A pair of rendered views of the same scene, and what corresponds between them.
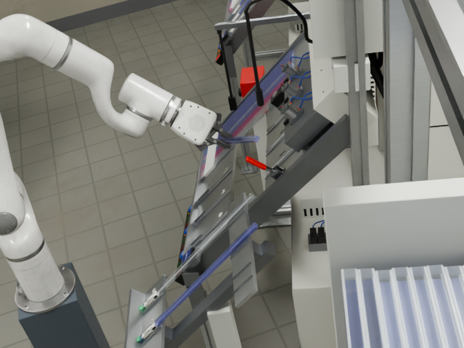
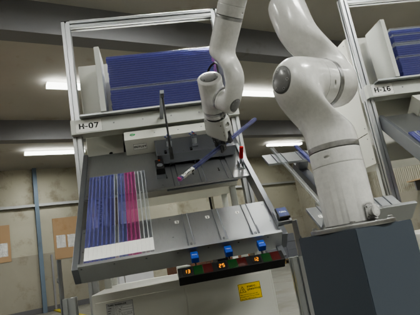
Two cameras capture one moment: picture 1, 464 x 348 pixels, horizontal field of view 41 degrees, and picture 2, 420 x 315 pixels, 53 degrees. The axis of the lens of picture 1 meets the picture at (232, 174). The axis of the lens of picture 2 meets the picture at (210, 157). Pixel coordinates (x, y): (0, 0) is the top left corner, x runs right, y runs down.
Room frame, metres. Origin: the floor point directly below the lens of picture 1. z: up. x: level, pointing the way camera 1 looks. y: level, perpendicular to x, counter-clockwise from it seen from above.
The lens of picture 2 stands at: (2.02, 1.47, 0.71)
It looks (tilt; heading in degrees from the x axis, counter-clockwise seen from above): 12 degrees up; 250
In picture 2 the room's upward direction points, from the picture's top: 10 degrees counter-clockwise
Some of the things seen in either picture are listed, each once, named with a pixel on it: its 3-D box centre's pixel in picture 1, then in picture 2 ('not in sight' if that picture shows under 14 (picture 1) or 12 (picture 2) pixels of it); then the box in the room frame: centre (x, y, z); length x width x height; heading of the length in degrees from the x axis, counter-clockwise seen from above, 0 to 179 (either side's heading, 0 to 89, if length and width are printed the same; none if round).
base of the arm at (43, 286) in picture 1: (35, 268); (343, 189); (1.40, 0.64, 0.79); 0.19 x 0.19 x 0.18
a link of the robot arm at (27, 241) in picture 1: (8, 210); (313, 104); (1.44, 0.65, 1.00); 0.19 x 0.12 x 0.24; 13
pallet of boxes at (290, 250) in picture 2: not in sight; (274, 246); (-3.53, -9.85, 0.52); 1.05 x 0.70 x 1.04; 10
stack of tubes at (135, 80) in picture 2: not in sight; (164, 82); (1.52, -0.36, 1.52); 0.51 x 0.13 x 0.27; 169
